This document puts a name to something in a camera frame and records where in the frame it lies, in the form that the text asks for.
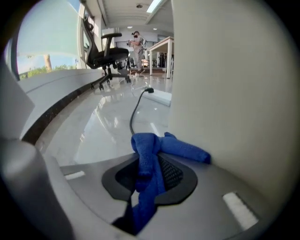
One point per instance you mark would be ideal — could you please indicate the rectangular ceiling light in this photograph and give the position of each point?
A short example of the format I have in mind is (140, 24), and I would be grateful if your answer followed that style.
(154, 5)

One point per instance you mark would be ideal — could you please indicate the white curved window ledge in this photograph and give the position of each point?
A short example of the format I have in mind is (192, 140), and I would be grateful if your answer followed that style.
(58, 79)

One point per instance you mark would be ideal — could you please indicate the blue cloth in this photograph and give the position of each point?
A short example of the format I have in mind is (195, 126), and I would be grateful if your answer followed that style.
(147, 152)

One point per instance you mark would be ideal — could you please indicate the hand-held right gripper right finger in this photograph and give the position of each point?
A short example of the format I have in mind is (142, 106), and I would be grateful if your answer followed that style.
(211, 187)

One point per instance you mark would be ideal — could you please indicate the white table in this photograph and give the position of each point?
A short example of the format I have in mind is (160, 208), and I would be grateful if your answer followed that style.
(161, 43)

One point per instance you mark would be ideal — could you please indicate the beige plastic trash bin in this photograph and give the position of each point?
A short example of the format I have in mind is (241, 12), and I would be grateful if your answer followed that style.
(234, 93)

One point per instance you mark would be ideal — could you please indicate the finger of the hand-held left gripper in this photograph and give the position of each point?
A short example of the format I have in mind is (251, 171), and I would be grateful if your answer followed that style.
(14, 105)

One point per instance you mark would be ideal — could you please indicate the black window frame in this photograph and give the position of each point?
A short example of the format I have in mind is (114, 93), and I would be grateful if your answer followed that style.
(16, 65)

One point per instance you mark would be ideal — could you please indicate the white power strip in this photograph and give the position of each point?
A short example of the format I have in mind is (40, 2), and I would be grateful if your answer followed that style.
(159, 96)

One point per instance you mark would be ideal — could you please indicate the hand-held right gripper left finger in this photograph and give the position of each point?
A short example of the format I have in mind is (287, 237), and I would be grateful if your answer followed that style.
(91, 168)

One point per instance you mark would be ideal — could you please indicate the black office chair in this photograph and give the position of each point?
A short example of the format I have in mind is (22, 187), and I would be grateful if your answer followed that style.
(105, 54)

